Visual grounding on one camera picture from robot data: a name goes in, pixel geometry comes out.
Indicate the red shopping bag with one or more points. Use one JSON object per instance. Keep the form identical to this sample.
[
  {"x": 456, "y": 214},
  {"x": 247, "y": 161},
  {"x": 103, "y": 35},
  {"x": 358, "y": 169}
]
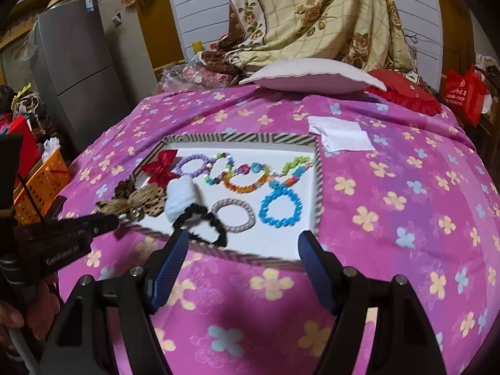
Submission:
[{"x": 465, "y": 93}]

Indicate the white pillow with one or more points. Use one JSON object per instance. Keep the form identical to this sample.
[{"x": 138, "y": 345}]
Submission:
[{"x": 312, "y": 74}]

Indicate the orange plastic basket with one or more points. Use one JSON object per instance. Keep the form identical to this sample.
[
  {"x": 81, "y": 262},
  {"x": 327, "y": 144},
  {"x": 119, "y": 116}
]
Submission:
[{"x": 43, "y": 179}]

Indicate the pink floral bedsheet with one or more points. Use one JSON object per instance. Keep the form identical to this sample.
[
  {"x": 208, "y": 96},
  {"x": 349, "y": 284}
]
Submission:
[{"x": 390, "y": 222}]

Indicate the red gift box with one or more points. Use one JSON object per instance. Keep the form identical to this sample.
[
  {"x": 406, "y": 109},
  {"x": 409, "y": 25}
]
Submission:
[{"x": 30, "y": 148}]

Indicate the wooden door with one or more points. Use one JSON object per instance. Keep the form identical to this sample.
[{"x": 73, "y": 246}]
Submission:
[{"x": 160, "y": 39}]

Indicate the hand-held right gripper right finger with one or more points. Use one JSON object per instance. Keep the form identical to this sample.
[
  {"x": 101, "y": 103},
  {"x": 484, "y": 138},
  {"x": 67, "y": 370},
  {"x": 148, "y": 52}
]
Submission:
[{"x": 316, "y": 277}]

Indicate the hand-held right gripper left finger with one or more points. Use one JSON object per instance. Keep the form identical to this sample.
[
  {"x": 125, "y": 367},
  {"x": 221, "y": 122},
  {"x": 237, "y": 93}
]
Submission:
[{"x": 172, "y": 265}]

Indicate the white folded cloth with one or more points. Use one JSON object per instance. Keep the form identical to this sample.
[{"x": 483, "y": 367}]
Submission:
[{"x": 343, "y": 134}]

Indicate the clear plastic bag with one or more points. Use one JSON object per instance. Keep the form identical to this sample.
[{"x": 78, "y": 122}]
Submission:
[{"x": 183, "y": 74}]

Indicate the dark brown scrunchie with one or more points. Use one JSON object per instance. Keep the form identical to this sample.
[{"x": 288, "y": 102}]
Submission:
[{"x": 218, "y": 230}]

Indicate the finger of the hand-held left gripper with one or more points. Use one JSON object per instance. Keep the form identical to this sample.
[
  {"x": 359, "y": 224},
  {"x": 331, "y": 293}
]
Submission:
[{"x": 105, "y": 224}]

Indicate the red organza bow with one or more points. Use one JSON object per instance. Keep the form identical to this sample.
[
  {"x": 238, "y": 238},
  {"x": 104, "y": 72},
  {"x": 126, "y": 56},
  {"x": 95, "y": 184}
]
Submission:
[{"x": 160, "y": 168}]

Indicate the red ruffled cushion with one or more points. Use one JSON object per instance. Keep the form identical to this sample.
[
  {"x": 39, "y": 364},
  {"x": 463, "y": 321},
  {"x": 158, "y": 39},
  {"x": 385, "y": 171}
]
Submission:
[{"x": 406, "y": 90}]

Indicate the pale fluffy scrunchie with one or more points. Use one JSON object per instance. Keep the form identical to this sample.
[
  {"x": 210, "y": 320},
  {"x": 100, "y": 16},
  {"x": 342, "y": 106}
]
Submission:
[{"x": 179, "y": 199}]

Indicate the person's left hand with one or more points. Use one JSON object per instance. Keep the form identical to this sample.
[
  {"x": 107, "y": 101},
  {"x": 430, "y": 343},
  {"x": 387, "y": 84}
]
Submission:
[{"x": 43, "y": 308}]

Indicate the cream floral blanket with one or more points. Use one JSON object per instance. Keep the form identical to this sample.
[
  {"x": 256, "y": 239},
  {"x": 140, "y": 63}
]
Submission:
[{"x": 312, "y": 7}]

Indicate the grey refrigerator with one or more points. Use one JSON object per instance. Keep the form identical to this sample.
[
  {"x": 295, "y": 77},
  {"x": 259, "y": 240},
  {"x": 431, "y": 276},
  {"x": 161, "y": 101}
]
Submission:
[{"x": 74, "y": 66}]

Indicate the straw hat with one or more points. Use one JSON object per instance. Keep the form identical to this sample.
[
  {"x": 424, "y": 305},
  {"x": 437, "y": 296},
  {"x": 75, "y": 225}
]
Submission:
[{"x": 58, "y": 2}]

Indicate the striped cardboard tray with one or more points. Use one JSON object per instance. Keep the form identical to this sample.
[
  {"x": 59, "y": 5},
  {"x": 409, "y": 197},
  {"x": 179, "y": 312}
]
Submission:
[{"x": 273, "y": 238}]

